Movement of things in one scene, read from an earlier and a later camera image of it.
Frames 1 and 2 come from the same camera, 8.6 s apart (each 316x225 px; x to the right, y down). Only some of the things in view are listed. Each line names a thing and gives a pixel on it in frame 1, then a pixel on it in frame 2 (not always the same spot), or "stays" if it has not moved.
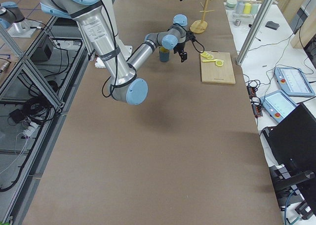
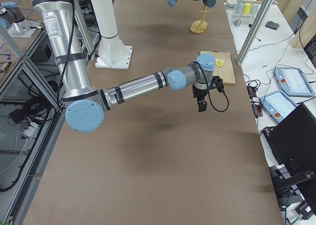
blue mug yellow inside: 164,55 to 210,1
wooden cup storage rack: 200,26 stays
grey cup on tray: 240,6 stays
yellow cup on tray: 247,8 stays
